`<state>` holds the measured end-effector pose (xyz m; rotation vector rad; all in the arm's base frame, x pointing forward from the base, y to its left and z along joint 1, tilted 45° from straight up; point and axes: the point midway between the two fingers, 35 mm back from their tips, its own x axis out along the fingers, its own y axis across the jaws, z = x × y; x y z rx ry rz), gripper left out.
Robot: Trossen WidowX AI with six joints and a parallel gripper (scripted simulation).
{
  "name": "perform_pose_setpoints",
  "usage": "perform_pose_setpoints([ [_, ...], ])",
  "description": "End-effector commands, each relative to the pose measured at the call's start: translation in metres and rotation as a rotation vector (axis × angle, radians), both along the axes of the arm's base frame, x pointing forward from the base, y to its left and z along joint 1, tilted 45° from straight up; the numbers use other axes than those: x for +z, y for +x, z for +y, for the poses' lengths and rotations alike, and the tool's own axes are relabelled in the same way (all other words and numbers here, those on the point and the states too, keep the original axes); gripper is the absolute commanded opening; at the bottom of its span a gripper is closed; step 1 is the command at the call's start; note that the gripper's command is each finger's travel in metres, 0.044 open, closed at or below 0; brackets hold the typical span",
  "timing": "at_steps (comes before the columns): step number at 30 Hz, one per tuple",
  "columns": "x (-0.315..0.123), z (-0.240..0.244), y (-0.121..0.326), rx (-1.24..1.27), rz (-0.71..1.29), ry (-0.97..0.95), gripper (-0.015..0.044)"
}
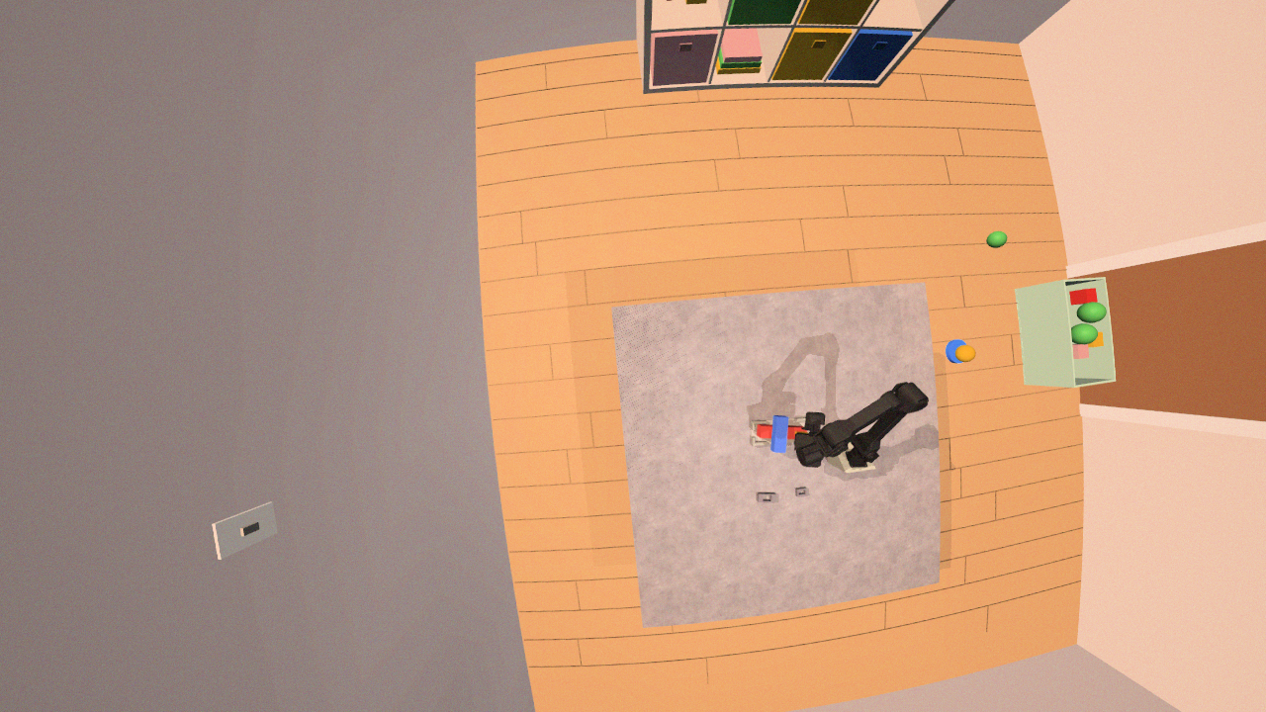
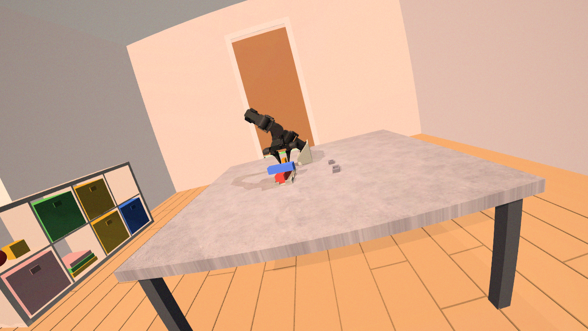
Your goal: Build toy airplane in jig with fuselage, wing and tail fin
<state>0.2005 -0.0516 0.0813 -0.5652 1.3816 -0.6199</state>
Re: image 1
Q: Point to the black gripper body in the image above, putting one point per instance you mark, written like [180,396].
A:
[812,420]

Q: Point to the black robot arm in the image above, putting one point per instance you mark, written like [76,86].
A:
[886,411]

